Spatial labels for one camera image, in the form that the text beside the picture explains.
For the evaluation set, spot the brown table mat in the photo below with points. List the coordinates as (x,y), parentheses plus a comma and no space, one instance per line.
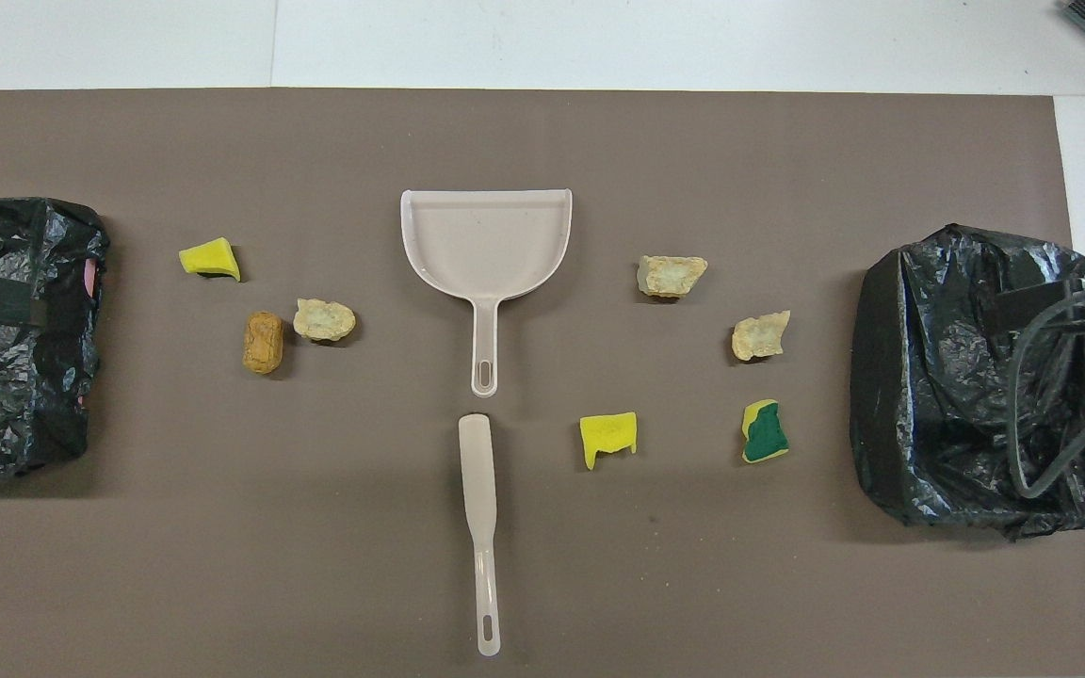
(222,565)

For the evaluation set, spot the beige hand brush black bristles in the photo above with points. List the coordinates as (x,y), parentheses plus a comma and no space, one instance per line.
(477,471)

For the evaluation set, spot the beige sponge chunk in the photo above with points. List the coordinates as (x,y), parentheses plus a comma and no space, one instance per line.
(757,337)
(324,318)
(670,275)

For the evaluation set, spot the brown bread roll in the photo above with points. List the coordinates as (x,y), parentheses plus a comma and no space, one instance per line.
(263,344)

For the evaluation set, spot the beige plastic dustpan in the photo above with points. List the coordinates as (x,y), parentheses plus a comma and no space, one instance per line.
(486,245)

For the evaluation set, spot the green yellow sponge piece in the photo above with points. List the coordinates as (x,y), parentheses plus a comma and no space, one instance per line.
(767,438)

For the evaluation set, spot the yellow green sponge wedge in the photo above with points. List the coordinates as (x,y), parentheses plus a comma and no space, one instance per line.
(208,256)

